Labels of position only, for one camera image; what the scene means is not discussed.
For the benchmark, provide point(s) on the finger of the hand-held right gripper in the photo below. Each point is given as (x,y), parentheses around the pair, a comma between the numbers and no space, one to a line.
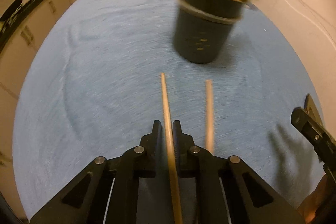
(312,129)
(313,111)

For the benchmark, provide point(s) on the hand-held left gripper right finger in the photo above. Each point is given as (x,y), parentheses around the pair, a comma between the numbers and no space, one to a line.
(176,146)

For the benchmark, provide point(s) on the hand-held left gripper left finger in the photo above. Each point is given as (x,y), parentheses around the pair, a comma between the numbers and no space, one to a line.
(158,146)

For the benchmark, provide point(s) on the long wooden chopstick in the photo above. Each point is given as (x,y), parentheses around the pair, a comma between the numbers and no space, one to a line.
(209,113)
(166,108)

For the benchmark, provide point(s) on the dark grey utensil holder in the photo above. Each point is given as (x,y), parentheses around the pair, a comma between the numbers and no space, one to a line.
(202,29)

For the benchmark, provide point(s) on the person's right hand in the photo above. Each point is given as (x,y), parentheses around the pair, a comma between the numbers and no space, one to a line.
(317,200)

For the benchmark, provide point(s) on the blue table cloth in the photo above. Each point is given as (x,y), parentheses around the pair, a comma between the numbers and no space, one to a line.
(105,69)

